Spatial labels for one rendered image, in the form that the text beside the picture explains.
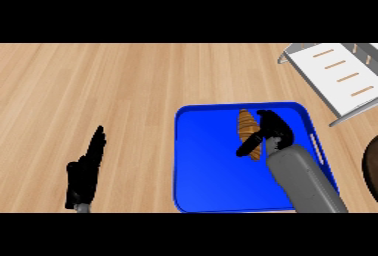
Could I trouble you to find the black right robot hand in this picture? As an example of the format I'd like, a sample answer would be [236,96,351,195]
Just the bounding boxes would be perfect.
[234,109,296,158]

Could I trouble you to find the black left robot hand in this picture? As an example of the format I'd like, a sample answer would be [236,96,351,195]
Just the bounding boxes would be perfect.
[63,125,107,210]

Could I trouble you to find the brown croissant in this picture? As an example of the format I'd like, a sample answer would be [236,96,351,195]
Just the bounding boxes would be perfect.
[236,108,262,162]

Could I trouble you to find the blue plastic tray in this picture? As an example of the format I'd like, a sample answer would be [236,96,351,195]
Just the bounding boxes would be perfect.
[171,101,341,214]

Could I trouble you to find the dark brown round object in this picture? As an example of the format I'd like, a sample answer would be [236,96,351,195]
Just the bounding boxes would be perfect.
[360,134,378,203]

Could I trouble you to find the white tiered wire basket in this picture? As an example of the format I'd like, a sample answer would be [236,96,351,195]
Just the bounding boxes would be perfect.
[276,43,378,128]

